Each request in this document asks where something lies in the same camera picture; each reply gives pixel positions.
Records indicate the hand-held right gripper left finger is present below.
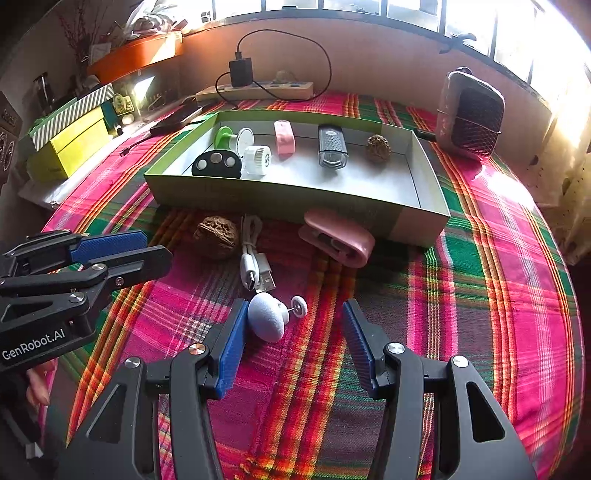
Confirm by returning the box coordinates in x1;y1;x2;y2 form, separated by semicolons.
55;298;250;480

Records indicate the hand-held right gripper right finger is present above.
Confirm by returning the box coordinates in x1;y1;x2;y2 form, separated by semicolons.
342;298;539;480

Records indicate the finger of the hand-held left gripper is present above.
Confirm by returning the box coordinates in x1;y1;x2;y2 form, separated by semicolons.
0;231;147;278
0;246;174;325

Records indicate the white mushroom-shaped knob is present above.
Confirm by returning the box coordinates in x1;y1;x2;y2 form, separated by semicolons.
247;293;309;343

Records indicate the black round disc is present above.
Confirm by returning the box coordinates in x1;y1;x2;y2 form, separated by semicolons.
191;150;243;178

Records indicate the white round ribbed cap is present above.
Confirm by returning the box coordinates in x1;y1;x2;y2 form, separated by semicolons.
242;145;272;175

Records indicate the shallow green cardboard box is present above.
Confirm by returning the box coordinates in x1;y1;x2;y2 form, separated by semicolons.
144;110;451;247

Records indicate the small pink case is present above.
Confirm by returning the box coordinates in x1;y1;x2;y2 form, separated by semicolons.
274;120;297;156

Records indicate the brown walnut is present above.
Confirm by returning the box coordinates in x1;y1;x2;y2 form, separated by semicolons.
193;215;241;260
366;134;392;161

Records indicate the person's left hand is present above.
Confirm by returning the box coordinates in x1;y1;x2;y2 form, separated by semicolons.
25;360;59;408

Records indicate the yellow box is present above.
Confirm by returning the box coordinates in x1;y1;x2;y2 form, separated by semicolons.
27;105;112;182

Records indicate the large pink clip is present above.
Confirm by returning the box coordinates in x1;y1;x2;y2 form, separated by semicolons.
298;209;376;267

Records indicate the green striped box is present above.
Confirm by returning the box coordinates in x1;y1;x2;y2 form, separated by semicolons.
28;83;115;151

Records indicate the plaid blanket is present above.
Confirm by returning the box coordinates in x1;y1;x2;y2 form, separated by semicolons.
41;90;585;480

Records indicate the dark printed box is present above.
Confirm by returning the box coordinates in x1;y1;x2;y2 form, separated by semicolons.
0;92;22;185

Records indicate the black phone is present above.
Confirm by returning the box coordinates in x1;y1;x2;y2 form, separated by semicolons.
150;104;204;136

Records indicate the green and white suction knob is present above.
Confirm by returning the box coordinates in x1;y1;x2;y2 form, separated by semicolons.
213;126;254;155

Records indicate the orange plastic basin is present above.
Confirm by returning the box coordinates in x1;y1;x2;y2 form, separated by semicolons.
87;33;183;84

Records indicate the black bike light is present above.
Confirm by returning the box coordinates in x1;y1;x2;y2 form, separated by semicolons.
318;124;348;171

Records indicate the black charger adapter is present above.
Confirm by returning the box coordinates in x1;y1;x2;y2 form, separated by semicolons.
229;58;254;88

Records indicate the beige power strip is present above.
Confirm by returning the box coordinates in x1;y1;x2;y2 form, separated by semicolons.
196;80;315;102

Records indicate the pale spotted curtain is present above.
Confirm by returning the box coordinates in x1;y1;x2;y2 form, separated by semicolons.
549;46;591;264

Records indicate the black window latch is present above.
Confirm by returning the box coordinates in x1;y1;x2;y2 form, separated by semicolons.
443;32;476;51

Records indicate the white usb cable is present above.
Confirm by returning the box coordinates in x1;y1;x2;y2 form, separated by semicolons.
239;215;278;294

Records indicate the thin black phone cable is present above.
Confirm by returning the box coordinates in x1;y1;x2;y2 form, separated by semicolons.
120;134;153;156

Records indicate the black charger cable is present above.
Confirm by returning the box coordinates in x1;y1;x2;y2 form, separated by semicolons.
215;30;333;100

